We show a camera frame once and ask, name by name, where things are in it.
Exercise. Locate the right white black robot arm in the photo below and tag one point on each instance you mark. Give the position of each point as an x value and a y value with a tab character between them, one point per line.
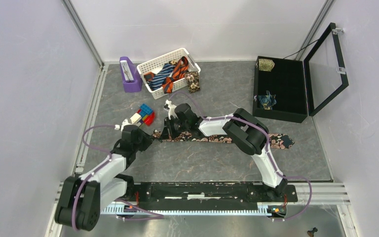
240	128

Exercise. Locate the orange navy striped tie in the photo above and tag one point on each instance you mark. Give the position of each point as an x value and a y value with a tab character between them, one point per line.
181	68

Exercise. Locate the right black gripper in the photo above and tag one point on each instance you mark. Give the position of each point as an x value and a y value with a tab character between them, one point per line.
168	123

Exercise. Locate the black pink floral tie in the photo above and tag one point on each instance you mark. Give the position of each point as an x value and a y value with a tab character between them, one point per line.
277	140

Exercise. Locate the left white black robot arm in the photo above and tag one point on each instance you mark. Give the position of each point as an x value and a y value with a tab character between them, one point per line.
83	197

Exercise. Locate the small black floor object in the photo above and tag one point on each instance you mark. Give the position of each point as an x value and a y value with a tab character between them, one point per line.
311	233

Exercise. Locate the brown floral tie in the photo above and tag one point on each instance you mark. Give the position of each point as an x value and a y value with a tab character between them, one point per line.
192	79

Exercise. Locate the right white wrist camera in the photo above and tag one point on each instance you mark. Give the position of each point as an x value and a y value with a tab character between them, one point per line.
170	108

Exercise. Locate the colourful toy block stack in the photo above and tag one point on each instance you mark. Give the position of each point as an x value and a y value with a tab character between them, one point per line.
145	115

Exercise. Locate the gold rolled tie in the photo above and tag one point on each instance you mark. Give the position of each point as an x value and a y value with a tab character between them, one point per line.
265	65

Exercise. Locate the navy white striped tie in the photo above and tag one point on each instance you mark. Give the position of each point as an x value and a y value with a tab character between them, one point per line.
155	81

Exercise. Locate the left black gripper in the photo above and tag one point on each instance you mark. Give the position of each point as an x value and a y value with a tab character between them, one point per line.
147	139

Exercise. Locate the black tie display box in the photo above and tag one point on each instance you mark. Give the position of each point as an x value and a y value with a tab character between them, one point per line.
303	87

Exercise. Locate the white slotted cable duct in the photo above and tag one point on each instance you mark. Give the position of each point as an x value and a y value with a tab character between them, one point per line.
119	208

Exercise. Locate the purple metronome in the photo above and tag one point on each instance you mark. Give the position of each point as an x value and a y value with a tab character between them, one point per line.
131	79

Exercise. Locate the white plastic basket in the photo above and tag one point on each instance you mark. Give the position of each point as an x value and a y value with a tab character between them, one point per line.
156	64

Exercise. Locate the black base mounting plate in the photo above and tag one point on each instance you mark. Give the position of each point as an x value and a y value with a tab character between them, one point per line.
207	196

